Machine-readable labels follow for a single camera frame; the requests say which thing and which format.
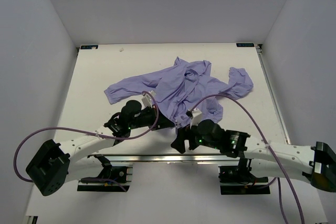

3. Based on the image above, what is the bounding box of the left blue table label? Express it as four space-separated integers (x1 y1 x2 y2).
80 45 98 50

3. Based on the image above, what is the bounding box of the blue table label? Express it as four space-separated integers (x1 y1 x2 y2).
236 42 255 48
80 45 98 50

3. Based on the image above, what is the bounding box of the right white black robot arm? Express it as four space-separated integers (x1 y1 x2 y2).
171 110 335 193

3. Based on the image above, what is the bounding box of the right blue table label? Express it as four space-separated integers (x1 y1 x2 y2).
236 42 255 48

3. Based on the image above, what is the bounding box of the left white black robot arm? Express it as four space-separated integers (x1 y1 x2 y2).
26 92 174 196

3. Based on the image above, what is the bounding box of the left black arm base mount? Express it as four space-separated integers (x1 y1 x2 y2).
77 154 133 193

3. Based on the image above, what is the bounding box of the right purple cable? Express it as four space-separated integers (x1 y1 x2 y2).
186 94 305 224

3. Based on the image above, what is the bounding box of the lavender purple jacket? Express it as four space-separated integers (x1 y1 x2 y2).
104 58 254 127

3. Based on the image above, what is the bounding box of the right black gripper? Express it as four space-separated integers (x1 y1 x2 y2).
171 118 221 153

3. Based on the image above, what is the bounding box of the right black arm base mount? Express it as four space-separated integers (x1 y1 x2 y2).
218 158 270 195

